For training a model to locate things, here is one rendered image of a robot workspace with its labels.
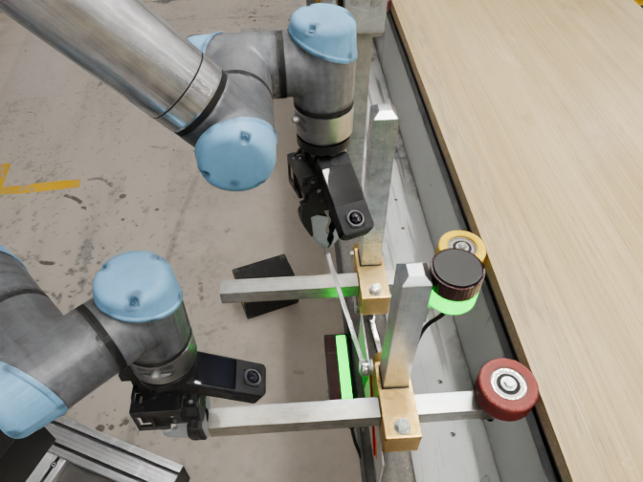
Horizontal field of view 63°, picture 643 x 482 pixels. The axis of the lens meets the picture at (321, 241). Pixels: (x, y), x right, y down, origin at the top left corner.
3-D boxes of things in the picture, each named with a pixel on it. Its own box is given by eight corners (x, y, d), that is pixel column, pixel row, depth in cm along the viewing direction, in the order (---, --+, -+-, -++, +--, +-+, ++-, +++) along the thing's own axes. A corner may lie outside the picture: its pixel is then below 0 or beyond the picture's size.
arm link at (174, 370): (194, 307, 60) (188, 371, 54) (201, 329, 63) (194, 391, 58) (128, 310, 60) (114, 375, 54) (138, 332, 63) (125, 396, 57)
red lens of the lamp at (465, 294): (433, 303, 58) (436, 291, 56) (422, 261, 62) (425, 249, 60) (487, 299, 58) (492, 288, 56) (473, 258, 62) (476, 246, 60)
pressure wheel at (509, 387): (470, 446, 76) (489, 411, 68) (456, 394, 82) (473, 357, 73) (524, 442, 77) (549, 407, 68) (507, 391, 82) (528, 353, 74)
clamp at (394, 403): (382, 453, 73) (385, 439, 69) (369, 366, 82) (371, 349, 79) (422, 450, 73) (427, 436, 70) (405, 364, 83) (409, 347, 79)
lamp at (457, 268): (410, 383, 72) (435, 288, 56) (403, 348, 76) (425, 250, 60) (453, 382, 72) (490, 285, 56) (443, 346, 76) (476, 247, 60)
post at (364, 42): (342, 220, 121) (349, 32, 88) (340, 206, 124) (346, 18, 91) (361, 219, 121) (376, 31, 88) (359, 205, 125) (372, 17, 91)
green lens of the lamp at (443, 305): (430, 316, 59) (432, 304, 58) (419, 274, 64) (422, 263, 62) (481, 313, 60) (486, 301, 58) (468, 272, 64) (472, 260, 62)
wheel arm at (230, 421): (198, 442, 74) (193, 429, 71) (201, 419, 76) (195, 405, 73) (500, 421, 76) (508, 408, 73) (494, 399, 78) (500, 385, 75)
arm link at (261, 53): (176, 71, 52) (286, 65, 53) (184, 20, 60) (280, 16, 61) (190, 136, 58) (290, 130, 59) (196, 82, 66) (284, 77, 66)
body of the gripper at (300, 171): (332, 172, 81) (334, 104, 73) (357, 207, 76) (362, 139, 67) (286, 186, 79) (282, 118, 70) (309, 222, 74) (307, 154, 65)
